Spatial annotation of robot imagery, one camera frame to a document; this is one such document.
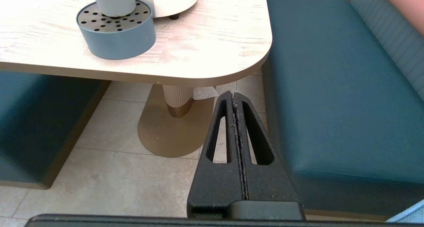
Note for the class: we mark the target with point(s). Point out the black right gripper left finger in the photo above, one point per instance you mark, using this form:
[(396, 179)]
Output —
[(215, 184)]

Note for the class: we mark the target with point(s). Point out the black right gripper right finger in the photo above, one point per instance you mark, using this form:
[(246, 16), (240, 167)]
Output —
[(268, 184)]

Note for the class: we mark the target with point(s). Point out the grey-blue plastic cup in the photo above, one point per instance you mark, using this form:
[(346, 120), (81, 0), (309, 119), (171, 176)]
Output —
[(114, 2)]

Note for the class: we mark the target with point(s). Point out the crumpled white tissue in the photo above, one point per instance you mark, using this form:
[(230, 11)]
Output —
[(203, 93)]

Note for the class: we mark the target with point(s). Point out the dark blue seat cushion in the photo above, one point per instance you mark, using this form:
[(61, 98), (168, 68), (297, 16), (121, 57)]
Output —
[(347, 104), (33, 121)]

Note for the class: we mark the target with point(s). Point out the light blue rounded cover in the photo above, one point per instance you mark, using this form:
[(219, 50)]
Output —
[(410, 215)]

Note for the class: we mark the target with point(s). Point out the large round perforated drip tray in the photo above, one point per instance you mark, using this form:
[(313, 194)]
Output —
[(116, 43)]

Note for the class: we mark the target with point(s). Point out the large clear water dispenser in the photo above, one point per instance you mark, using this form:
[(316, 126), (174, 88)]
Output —
[(169, 0)]

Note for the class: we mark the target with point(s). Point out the pink bolster cushion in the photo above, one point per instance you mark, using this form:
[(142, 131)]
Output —
[(407, 2)]

